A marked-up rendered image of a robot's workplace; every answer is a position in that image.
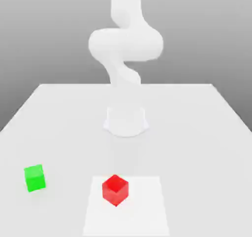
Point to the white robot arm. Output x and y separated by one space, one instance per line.
126 44

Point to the small red cube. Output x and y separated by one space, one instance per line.
115 190

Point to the small green cube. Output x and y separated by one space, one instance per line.
35 179

